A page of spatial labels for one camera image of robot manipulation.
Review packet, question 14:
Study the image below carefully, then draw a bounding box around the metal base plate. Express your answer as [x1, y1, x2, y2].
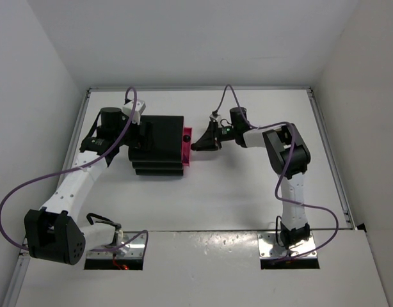
[258, 232, 318, 259]
[86, 231, 148, 260]

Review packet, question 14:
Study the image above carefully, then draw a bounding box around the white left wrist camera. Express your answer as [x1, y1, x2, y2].
[122, 100, 146, 125]

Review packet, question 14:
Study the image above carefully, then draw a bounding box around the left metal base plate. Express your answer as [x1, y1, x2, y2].
[86, 231, 148, 260]

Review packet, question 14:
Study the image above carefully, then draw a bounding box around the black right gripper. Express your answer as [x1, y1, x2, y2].
[195, 120, 237, 152]

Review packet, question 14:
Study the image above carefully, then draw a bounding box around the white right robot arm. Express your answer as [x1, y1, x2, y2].
[191, 107, 311, 249]

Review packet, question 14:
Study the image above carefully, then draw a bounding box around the black drawer cabinet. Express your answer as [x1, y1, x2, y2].
[128, 115, 184, 177]

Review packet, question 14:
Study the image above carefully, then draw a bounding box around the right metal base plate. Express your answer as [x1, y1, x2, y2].
[258, 232, 318, 259]

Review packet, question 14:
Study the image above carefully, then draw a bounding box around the pink drawer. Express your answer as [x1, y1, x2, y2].
[182, 127, 192, 166]

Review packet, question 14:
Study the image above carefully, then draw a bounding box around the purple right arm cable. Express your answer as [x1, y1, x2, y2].
[211, 84, 340, 264]

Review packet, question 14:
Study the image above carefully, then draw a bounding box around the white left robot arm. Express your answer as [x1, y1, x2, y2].
[24, 100, 150, 265]

